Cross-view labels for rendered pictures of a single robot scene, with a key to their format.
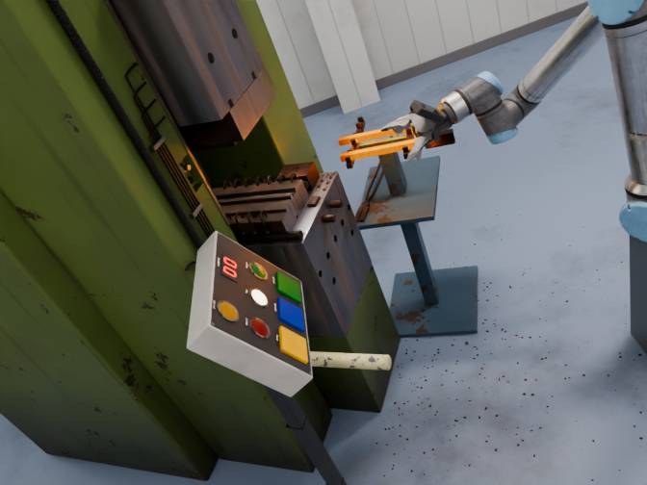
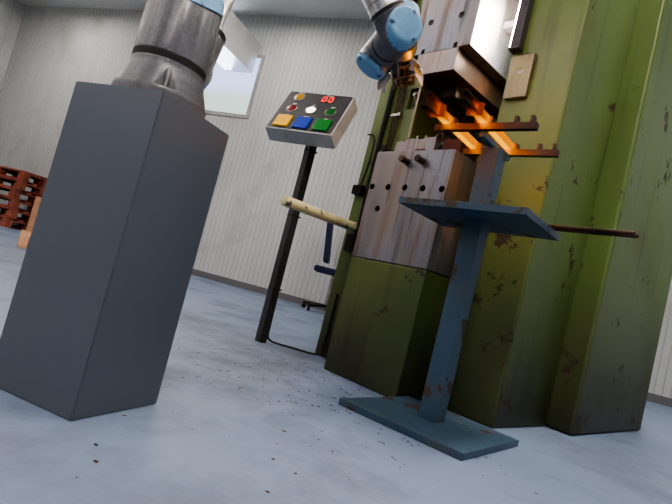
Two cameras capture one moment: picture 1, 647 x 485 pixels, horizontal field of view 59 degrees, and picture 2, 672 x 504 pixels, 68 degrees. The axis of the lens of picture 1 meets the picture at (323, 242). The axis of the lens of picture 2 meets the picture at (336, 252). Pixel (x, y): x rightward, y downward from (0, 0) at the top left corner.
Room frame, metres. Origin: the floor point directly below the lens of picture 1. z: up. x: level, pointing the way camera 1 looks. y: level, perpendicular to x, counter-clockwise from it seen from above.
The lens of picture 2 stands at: (1.87, -1.91, 0.34)
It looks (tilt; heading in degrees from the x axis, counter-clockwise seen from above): 4 degrees up; 104
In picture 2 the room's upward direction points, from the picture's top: 14 degrees clockwise
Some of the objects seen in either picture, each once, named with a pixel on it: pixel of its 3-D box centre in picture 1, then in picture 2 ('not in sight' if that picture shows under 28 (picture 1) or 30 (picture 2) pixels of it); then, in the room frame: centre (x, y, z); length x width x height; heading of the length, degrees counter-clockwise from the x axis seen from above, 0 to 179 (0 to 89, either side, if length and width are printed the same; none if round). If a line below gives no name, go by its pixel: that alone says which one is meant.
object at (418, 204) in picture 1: (399, 191); (478, 218); (1.89, -0.36, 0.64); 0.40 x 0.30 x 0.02; 154
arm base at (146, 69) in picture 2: not in sight; (163, 86); (1.20, -1.04, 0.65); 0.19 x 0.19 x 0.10
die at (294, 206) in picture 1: (241, 210); (443, 163); (1.70, 0.21, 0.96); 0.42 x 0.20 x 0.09; 57
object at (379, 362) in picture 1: (322, 359); (321, 214); (1.24, 0.15, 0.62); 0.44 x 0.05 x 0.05; 57
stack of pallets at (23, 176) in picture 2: not in sight; (13, 198); (-4.49, 3.93, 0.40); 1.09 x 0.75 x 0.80; 173
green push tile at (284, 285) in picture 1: (287, 289); (322, 125); (1.15, 0.13, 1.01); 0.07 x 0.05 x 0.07; 172
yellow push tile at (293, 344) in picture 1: (292, 345); (283, 121); (0.95, 0.16, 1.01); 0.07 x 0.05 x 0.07; 172
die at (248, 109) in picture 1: (192, 117); (462, 85); (1.70, 0.21, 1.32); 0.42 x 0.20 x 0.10; 57
